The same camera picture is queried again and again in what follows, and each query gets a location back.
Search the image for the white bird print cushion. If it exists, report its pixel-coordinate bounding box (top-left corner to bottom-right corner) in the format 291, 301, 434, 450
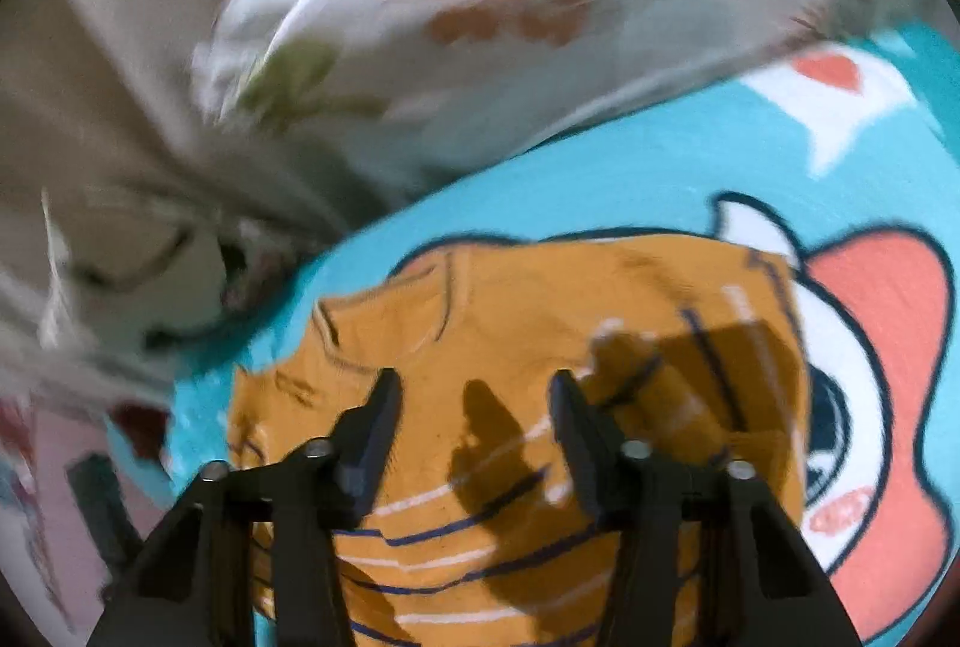
0, 167, 331, 393

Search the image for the white floral pillow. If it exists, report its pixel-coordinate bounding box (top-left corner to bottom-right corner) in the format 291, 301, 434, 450
191, 0, 893, 183

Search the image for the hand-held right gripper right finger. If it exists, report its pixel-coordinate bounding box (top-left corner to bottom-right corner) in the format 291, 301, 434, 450
548, 369, 863, 647

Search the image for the beige curtain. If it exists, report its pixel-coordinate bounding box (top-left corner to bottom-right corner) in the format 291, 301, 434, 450
0, 0, 361, 258

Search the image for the turquoise cartoon printed blanket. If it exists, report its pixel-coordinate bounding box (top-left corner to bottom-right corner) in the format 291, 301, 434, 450
105, 21, 957, 647

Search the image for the mustard striped small shirt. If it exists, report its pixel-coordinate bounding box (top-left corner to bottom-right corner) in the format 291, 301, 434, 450
227, 232, 813, 647

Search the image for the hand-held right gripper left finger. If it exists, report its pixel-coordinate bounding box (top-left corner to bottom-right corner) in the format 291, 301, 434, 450
88, 368, 404, 647

